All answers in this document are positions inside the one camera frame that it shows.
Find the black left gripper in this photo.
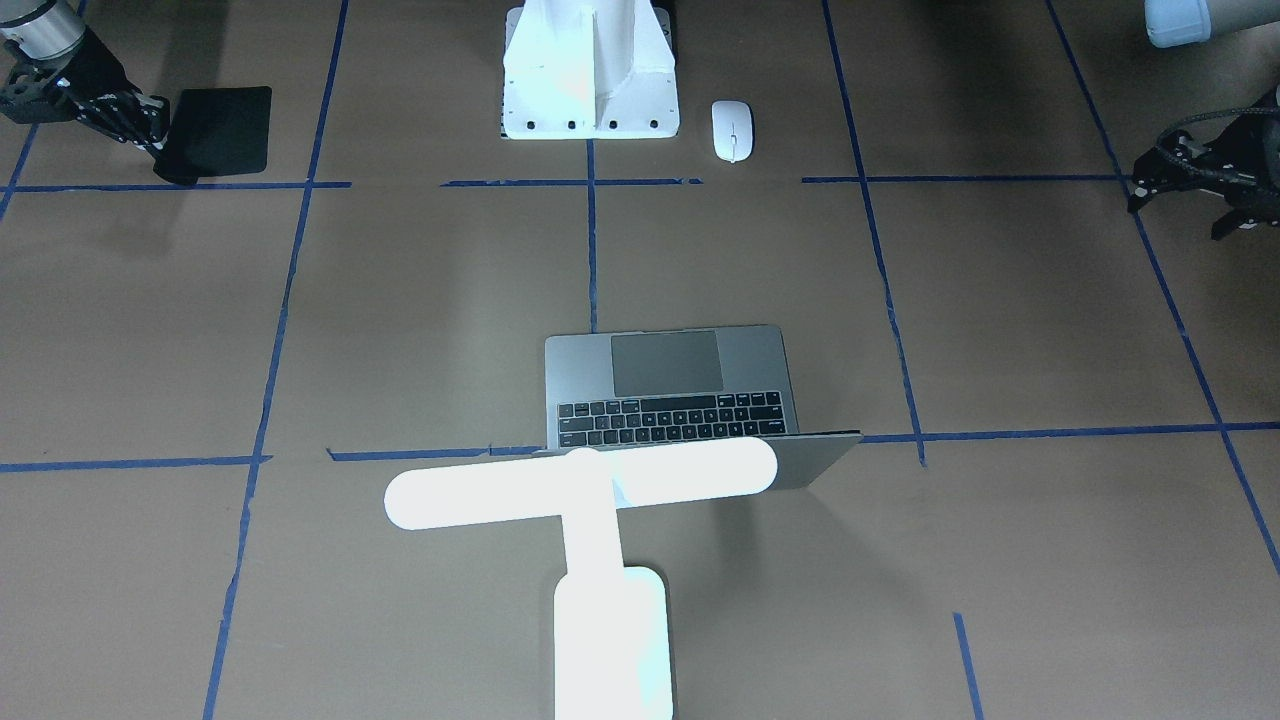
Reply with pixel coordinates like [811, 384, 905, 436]
[1128, 88, 1279, 241]

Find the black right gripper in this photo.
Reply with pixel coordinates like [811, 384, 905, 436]
[1, 40, 169, 156]

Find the black mouse pad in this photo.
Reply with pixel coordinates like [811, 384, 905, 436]
[154, 86, 273, 186]

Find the white computer mouse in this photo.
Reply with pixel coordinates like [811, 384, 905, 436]
[710, 99, 755, 164]

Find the grey laptop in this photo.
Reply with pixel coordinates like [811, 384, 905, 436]
[544, 325, 863, 489]

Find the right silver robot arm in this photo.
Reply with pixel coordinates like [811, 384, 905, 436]
[1, 1, 172, 158]

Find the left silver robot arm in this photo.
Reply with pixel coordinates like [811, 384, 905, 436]
[1126, 1, 1279, 241]

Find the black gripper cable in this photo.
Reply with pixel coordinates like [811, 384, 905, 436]
[1155, 106, 1280, 151]

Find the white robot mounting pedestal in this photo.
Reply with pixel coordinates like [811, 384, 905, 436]
[500, 1, 681, 141]

